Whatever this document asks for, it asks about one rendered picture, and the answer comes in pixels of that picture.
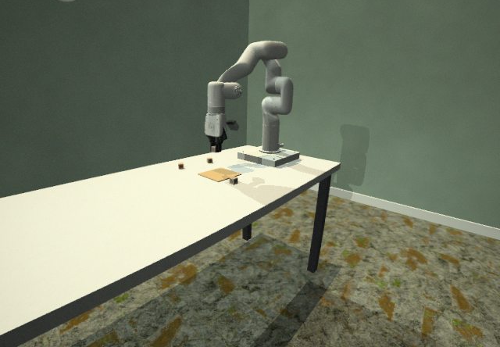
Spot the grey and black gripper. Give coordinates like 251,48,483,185
205,113,227,152

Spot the tan flat mat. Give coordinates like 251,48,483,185
198,167,241,182

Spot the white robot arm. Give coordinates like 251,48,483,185
207,41,294,154

